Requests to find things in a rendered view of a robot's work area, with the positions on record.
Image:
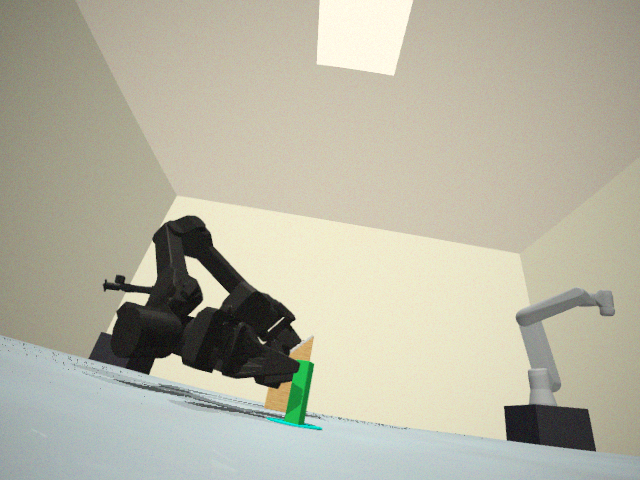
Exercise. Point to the cyan circle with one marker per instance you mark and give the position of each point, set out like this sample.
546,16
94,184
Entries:
293,424

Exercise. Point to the green rectangular post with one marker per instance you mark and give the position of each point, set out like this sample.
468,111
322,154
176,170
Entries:
299,391

